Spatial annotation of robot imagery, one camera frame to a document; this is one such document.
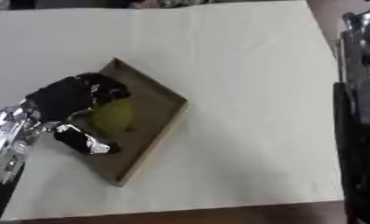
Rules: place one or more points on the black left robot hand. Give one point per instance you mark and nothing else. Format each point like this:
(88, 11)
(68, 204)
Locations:
(62, 97)

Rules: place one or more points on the yellow-green toy fruit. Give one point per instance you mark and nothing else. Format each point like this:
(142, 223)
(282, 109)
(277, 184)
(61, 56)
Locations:
(111, 116)

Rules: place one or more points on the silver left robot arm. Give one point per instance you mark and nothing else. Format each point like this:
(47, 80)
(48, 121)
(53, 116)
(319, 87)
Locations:
(11, 137)

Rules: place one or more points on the silver and black right robot arm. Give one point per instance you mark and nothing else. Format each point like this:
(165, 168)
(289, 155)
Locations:
(361, 116)

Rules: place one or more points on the tan cardboard box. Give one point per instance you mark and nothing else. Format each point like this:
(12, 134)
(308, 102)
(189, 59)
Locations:
(147, 116)

